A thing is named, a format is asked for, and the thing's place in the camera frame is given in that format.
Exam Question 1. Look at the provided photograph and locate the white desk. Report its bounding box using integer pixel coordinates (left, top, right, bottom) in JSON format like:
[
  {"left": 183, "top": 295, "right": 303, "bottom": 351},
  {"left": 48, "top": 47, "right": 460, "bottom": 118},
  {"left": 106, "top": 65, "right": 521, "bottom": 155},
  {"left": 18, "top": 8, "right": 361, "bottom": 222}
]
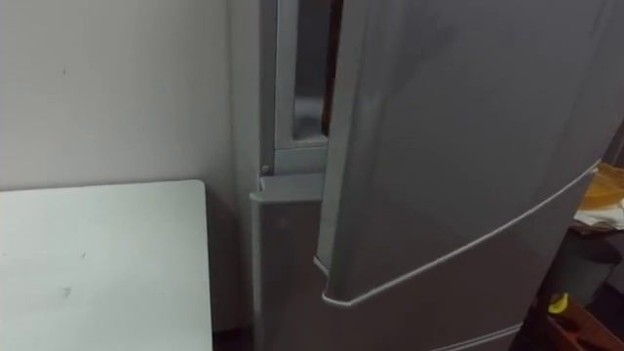
[{"left": 0, "top": 178, "right": 215, "bottom": 351}]

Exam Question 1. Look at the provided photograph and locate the grey fridge door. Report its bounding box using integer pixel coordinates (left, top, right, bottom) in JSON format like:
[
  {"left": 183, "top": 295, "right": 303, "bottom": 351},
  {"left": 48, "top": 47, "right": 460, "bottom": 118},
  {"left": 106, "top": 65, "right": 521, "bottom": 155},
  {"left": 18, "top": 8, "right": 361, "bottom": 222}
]
[{"left": 314, "top": 0, "right": 624, "bottom": 308}]

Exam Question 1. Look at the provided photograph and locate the grey fridge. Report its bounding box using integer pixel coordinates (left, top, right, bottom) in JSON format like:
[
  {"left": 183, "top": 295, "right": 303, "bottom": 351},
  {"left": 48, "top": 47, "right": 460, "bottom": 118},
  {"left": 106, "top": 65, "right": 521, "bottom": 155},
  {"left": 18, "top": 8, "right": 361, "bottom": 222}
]
[{"left": 226, "top": 0, "right": 624, "bottom": 351}]

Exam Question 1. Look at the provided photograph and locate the dark grey bin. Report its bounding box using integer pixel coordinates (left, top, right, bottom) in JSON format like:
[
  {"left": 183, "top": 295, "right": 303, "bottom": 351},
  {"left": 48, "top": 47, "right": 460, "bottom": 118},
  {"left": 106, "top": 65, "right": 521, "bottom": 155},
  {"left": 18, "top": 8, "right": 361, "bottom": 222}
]
[{"left": 544, "top": 228, "right": 623, "bottom": 309}]

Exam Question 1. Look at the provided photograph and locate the yellow plastic bag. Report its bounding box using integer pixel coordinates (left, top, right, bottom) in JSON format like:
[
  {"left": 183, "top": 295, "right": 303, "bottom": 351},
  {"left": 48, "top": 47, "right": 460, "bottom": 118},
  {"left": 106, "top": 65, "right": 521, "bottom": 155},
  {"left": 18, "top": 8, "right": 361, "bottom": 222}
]
[{"left": 579, "top": 162, "right": 624, "bottom": 212}]

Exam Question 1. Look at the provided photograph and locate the brown wooden box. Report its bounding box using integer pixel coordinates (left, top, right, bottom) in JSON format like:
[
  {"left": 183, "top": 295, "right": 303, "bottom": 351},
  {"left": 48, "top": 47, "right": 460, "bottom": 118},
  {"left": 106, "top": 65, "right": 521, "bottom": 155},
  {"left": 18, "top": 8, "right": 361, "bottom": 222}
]
[{"left": 534, "top": 296, "right": 624, "bottom": 351}]

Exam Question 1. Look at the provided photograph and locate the white paper sheet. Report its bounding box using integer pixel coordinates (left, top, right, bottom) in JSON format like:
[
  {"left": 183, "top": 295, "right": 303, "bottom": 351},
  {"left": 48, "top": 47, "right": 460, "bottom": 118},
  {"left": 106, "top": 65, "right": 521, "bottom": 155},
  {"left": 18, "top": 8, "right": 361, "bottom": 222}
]
[{"left": 573, "top": 198, "right": 624, "bottom": 231}]

